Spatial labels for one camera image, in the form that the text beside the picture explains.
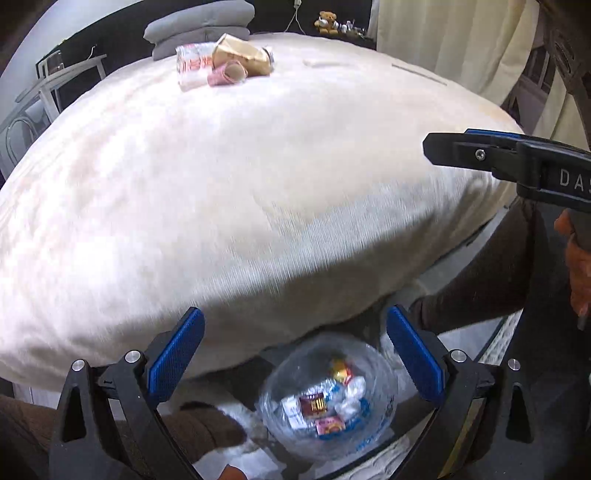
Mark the person's leg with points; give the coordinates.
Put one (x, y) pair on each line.
(471, 286)
(92, 438)

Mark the small clear desk appliance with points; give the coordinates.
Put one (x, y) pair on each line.
(54, 61)

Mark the pink carton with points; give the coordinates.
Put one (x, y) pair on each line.
(330, 424)

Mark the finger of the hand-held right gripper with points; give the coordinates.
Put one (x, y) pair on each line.
(455, 153)

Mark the person's right leg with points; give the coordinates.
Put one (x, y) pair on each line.
(471, 286)

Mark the black headboard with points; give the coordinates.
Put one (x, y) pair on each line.
(277, 14)

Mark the cream plush blanket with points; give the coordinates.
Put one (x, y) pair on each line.
(231, 184)

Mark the brown paper bag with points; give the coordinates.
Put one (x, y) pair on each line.
(240, 50)

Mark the clear plastic bag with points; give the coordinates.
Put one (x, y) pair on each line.
(295, 369)

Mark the clear plastic bottle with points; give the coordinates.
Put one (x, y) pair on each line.
(194, 64)

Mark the white plastic wrap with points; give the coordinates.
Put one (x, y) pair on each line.
(345, 406)

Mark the person's left hand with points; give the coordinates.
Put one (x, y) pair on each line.
(231, 473)

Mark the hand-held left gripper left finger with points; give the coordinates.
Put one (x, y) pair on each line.
(178, 353)

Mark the brown teddy bear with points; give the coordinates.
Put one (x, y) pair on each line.
(327, 22)

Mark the grey pillow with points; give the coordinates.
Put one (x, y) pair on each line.
(198, 18)

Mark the dark brown snack packet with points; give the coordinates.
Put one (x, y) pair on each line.
(315, 405)

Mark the cream curtain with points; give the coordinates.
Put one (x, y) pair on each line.
(438, 37)

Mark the person's right hand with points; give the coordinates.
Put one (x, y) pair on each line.
(579, 272)

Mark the small bottles on ledge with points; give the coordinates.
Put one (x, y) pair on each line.
(353, 28)

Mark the person's left leg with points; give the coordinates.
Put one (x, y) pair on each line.
(92, 438)

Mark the grey folded quilt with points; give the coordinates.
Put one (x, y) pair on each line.
(164, 50)

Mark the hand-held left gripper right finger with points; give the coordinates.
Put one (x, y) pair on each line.
(415, 355)

